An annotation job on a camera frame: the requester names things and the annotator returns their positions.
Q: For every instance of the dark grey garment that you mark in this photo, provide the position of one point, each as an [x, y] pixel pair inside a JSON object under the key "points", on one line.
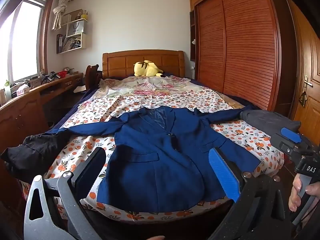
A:
{"points": [[265, 121]]}

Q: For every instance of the black devices on desk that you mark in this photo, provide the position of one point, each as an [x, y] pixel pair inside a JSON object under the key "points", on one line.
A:
{"points": [[48, 77]]}

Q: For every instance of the tan patterned blanket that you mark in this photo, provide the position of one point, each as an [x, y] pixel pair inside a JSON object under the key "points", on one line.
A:
{"points": [[236, 103]]}

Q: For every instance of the yellow plush toy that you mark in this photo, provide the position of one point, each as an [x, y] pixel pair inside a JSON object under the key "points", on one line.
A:
{"points": [[146, 68]]}

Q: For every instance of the blue suit jacket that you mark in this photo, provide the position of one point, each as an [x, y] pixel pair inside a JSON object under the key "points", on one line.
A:
{"points": [[160, 170]]}

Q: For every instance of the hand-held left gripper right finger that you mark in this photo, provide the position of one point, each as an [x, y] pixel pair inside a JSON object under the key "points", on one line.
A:
{"points": [[223, 172]]}

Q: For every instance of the black garment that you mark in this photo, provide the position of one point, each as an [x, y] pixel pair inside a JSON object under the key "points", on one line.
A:
{"points": [[32, 152]]}

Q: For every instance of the black binders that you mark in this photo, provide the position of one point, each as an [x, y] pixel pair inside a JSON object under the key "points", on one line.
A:
{"points": [[60, 43]]}

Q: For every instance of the hanging door charm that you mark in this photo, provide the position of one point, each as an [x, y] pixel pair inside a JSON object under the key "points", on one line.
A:
{"points": [[303, 98]]}

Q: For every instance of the wooden desk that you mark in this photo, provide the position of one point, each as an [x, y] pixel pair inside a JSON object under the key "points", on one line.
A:
{"points": [[25, 110]]}

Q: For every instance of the red basket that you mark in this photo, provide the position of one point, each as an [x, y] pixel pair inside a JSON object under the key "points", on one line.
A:
{"points": [[62, 73]]}

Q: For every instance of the brown paper bag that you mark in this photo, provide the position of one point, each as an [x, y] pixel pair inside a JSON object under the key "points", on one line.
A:
{"points": [[71, 16]]}

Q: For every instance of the wooden slatted wardrobe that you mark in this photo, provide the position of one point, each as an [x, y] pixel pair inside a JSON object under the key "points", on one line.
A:
{"points": [[240, 45]]}

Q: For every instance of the white wall shelf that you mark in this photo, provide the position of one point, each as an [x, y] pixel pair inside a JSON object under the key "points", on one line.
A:
{"points": [[83, 41]]}

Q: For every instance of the window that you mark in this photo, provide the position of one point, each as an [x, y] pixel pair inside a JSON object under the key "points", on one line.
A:
{"points": [[22, 40]]}

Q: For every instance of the wooden door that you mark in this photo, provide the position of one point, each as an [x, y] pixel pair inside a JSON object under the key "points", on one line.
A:
{"points": [[308, 55]]}

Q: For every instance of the wooden bed headboard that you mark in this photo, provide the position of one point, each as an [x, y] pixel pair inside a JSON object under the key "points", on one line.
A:
{"points": [[117, 63]]}

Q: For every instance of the orange fruit print bed sheet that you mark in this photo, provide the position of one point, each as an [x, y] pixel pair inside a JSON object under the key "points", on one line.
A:
{"points": [[175, 100]]}

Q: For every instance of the pink floral blanket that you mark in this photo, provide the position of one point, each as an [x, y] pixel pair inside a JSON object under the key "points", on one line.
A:
{"points": [[140, 85]]}

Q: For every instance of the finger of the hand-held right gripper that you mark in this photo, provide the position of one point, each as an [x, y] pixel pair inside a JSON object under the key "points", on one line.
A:
{"points": [[291, 134]]}

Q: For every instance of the white paper bag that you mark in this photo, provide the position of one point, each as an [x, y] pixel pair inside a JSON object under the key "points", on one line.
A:
{"points": [[75, 28]]}

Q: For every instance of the wooden chair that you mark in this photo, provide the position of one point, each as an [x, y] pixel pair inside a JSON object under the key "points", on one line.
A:
{"points": [[90, 76]]}

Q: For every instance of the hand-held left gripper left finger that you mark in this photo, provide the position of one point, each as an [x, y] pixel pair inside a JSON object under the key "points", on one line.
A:
{"points": [[92, 167]]}

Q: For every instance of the tissue box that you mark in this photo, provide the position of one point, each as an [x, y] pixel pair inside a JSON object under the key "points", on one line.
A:
{"points": [[21, 90]]}

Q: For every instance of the person's right hand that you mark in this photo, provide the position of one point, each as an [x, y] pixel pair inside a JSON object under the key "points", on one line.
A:
{"points": [[296, 195]]}

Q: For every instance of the clear bottle with green top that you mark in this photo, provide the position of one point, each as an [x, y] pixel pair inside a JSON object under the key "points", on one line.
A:
{"points": [[7, 91]]}

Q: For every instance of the tied beige curtain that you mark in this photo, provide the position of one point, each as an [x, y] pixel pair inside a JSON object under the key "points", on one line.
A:
{"points": [[60, 7]]}

